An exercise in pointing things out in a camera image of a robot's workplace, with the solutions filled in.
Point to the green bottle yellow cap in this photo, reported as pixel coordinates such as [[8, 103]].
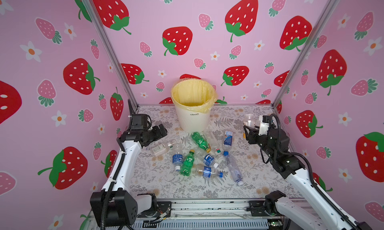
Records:
[[188, 163]]

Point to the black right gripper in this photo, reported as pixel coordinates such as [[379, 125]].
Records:
[[253, 134]]

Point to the square bottle blue artesian label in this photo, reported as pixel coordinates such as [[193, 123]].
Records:
[[227, 142]]

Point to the right aluminium corner post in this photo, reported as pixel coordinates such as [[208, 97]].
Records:
[[321, 23]]

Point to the clear bottle blue label left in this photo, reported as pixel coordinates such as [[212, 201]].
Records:
[[177, 156]]

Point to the green bottle near bin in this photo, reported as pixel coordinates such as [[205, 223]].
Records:
[[200, 141]]

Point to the clear bottle blue cap lying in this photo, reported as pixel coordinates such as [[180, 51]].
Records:
[[207, 172]]

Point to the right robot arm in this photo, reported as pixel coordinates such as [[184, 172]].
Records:
[[297, 170]]

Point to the left aluminium corner post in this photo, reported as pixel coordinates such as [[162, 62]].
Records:
[[90, 7]]

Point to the white plastic waste bin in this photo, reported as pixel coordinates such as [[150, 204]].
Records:
[[193, 118]]

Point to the clear bottle blue label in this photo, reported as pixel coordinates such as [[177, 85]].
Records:
[[207, 159], [177, 156]]

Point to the yellow bin liner bag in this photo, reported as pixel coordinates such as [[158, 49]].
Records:
[[193, 94]]

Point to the clear bottle blue label middle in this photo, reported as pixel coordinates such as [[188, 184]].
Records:
[[207, 159]]

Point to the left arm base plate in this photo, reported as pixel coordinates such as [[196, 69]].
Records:
[[161, 210]]

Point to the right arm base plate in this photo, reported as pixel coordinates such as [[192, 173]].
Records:
[[260, 209]]

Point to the long clear bottle blue cap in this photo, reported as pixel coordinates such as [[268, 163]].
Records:
[[234, 169]]

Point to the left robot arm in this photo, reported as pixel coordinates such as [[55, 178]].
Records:
[[114, 206]]

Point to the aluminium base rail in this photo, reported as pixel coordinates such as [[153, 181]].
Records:
[[212, 214]]

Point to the clear bottle orange flower label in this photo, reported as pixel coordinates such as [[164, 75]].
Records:
[[214, 144]]

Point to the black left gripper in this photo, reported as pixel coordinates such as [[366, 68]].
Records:
[[157, 135]]

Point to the square clear bottle green label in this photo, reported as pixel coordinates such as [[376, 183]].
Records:
[[163, 148]]

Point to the clear tea bottle white cap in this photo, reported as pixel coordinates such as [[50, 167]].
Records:
[[250, 121]]

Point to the aluminium corner post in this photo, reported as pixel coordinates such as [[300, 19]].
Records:
[[321, 23], [90, 7]]

